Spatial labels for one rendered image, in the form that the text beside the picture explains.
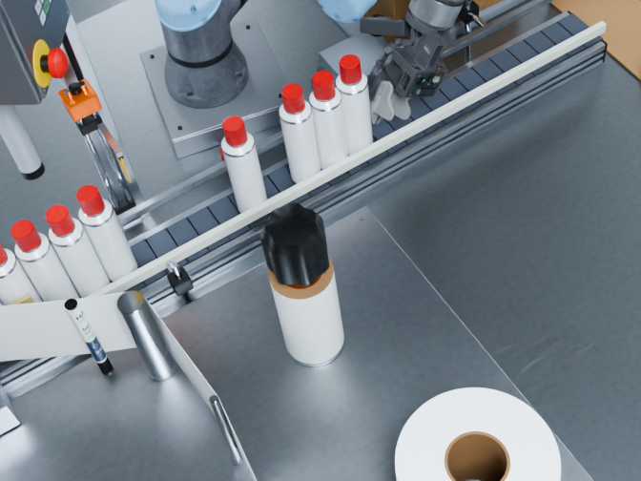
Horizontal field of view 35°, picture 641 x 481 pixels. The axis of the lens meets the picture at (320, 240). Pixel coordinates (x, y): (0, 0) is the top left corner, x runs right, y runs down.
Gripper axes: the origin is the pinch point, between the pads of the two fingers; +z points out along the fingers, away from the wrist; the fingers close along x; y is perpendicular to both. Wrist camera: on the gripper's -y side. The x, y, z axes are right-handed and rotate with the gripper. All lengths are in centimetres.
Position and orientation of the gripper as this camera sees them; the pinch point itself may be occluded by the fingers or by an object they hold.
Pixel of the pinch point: (374, 115)
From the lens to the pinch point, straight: 172.9
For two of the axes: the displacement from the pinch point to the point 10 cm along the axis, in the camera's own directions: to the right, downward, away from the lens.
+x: 7.9, -1.2, 6.0
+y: 5.1, 6.7, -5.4
